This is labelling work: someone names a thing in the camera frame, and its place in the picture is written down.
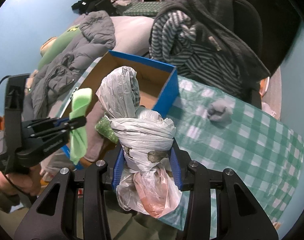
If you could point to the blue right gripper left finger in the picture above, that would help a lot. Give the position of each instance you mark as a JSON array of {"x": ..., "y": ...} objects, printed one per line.
[{"x": 118, "y": 169}]

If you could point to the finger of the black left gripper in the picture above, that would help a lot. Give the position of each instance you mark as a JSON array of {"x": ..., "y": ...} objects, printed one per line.
[{"x": 74, "y": 123}]

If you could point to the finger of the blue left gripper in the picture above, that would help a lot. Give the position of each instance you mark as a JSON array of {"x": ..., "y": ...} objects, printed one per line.
[{"x": 62, "y": 123}]

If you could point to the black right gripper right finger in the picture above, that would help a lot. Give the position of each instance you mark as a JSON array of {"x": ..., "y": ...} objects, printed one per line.
[{"x": 176, "y": 169}]

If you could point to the light green cloth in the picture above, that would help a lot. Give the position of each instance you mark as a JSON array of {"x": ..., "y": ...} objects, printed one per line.
[{"x": 81, "y": 100}]

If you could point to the grey-white plastic bag bundle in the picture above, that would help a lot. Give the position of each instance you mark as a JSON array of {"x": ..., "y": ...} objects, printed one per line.
[{"x": 146, "y": 137}]

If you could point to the grey sock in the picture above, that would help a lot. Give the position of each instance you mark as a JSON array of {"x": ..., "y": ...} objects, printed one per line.
[{"x": 220, "y": 111}]

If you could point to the person's left hand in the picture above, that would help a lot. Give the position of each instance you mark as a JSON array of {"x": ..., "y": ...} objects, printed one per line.
[{"x": 28, "y": 183}]

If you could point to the green knitted cloth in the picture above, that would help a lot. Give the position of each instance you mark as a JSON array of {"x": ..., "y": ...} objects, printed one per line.
[{"x": 103, "y": 127}]

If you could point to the blue-edged cardboard box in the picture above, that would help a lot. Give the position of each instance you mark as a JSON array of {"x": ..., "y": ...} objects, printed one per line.
[{"x": 158, "y": 81}]

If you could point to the green checkered tablecloth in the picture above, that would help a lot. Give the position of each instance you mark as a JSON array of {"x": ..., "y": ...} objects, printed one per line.
[{"x": 266, "y": 154}]

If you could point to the grey puffer jacket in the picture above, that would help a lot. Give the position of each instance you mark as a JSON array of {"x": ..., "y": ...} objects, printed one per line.
[{"x": 97, "y": 36}]

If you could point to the white bed mattress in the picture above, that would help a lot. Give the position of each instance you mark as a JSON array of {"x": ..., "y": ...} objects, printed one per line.
[{"x": 132, "y": 34}]

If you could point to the black clothes pile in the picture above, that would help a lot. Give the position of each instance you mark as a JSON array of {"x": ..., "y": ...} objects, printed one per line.
[{"x": 87, "y": 6}]

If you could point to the grey striped sweater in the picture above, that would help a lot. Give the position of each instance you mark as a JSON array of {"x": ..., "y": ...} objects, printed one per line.
[{"x": 173, "y": 41}]

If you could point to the green checkered far table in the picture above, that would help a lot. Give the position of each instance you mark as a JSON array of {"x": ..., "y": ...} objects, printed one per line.
[{"x": 146, "y": 9}]

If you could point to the black office chair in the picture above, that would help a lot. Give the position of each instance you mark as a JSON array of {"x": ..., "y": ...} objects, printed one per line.
[{"x": 248, "y": 27}]

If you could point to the dark grey fleece jacket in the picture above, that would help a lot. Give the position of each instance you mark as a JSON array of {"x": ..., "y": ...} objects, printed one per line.
[{"x": 214, "y": 21}]

